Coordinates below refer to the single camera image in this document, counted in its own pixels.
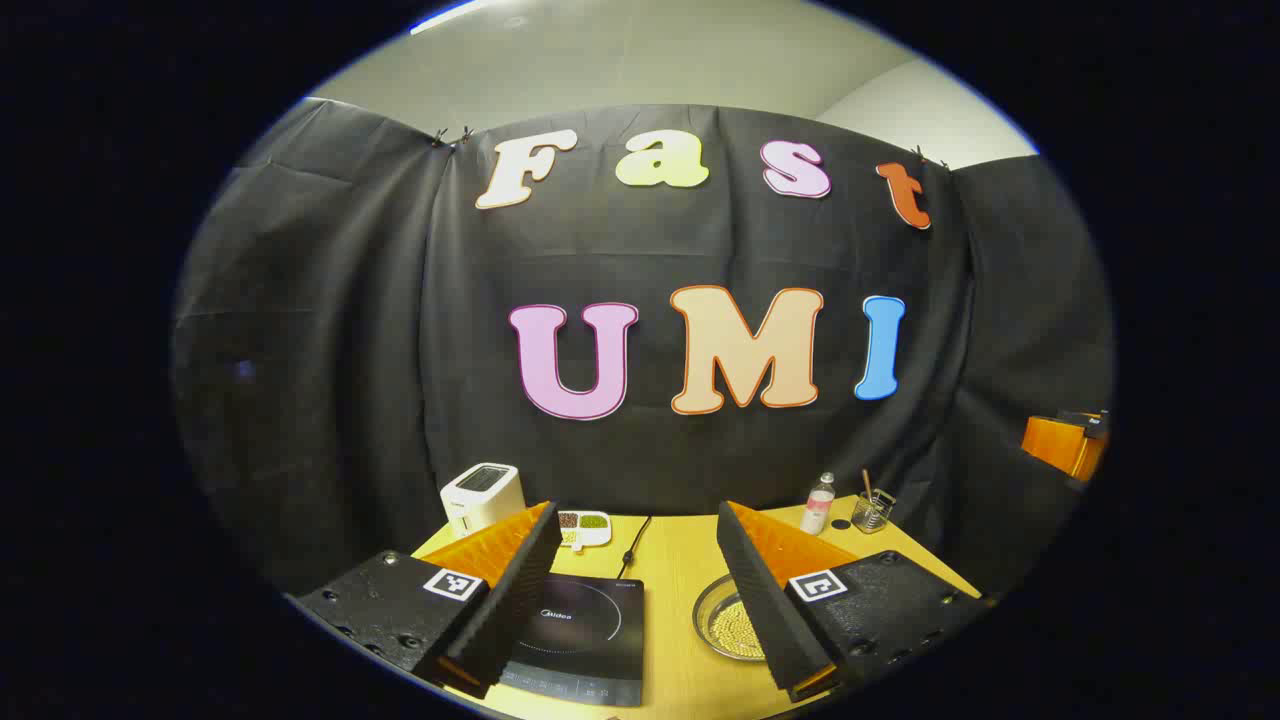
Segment black power cable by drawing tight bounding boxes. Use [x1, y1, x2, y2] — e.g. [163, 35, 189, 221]
[620, 516, 653, 579]

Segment clear bottle with pink label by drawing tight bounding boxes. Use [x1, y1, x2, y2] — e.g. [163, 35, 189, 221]
[800, 472, 837, 536]

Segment steel pot with black handle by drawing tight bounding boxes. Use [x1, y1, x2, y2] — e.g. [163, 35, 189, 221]
[692, 573, 771, 663]

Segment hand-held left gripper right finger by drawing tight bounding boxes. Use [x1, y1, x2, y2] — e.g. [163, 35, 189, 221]
[716, 500, 991, 703]

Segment white divided dish with beans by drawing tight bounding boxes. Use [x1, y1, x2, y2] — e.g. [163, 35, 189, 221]
[556, 510, 613, 551]

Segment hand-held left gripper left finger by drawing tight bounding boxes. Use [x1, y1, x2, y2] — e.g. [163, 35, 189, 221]
[295, 500, 563, 701]

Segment pile of yellow soybeans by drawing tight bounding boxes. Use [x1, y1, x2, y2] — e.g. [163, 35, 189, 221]
[720, 592, 767, 661]

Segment wire mesh holder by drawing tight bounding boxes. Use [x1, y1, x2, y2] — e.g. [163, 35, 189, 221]
[851, 488, 897, 534]

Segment black backdrop cloth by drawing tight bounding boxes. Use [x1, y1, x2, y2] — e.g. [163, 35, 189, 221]
[170, 98, 1116, 601]

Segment white toaster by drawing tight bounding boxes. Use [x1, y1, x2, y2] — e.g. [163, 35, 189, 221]
[440, 462, 526, 539]

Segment black induction cooktop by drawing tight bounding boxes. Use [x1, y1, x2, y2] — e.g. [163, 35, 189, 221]
[497, 572, 646, 709]

